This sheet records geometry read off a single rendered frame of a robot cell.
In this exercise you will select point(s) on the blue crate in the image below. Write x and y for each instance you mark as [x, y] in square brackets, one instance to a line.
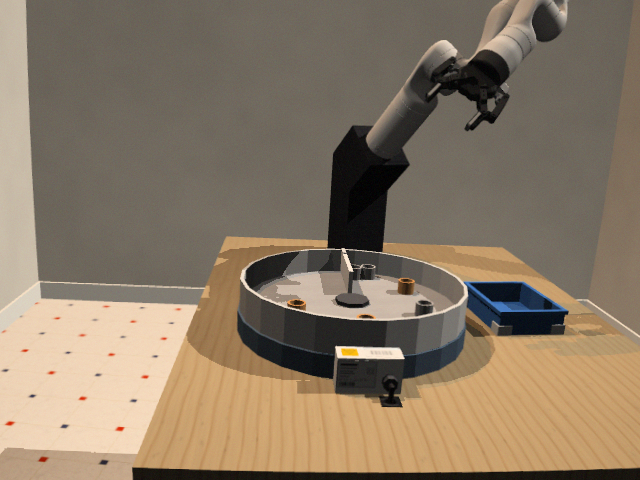
[524, 310]

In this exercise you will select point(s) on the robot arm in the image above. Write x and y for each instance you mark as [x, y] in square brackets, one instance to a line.
[514, 42]

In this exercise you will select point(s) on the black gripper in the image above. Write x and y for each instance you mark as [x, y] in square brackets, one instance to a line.
[489, 66]

